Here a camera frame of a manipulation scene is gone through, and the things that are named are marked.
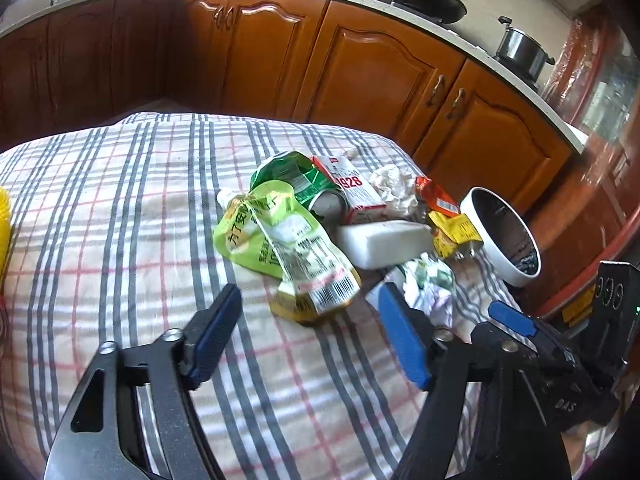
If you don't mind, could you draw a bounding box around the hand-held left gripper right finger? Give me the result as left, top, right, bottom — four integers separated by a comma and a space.
377, 282, 573, 480

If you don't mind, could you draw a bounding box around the crushed dark green carton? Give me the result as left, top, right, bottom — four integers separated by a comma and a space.
250, 151, 347, 222

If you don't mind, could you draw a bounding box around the white kitchen countertop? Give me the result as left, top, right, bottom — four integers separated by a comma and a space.
0, 0, 590, 156

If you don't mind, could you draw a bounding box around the plaid tablecloth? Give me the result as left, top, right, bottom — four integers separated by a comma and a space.
0, 112, 521, 480

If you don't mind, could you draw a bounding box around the yellow snack wrapper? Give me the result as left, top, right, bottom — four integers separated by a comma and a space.
427, 210, 484, 260

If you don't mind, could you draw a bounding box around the steel cooking pot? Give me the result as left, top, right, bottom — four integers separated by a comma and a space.
495, 16, 557, 81

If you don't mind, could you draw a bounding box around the green printed paper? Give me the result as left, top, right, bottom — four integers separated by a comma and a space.
367, 252, 457, 332

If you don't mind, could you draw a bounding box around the red framed glass door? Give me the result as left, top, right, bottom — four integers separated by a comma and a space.
525, 5, 640, 322

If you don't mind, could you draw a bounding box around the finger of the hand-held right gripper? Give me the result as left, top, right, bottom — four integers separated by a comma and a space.
487, 300, 577, 367

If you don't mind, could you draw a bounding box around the yellow plastic object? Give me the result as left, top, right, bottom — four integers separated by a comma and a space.
0, 186, 15, 286

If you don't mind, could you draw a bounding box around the white round waste bin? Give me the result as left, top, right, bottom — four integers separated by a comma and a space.
459, 186, 542, 289

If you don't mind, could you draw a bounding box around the light green plastic pouch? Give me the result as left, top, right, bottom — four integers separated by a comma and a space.
212, 180, 362, 328

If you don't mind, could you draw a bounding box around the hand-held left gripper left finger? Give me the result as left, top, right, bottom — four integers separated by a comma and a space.
44, 283, 243, 480

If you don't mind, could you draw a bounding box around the white foam box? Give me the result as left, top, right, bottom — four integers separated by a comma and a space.
336, 220, 435, 270

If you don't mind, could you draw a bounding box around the orange red snack wrapper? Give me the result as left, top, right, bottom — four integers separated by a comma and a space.
415, 176, 461, 218

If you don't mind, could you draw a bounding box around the red and white carton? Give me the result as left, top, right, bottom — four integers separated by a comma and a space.
312, 155, 388, 226

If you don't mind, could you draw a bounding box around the wooden kitchen cabinet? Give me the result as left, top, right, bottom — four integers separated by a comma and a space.
0, 0, 576, 217

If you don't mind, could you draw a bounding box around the white tissue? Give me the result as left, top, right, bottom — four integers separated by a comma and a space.
369, 164, 422, 222

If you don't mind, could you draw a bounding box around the yellow box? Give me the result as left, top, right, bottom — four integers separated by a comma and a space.
561, 287, 597, 330

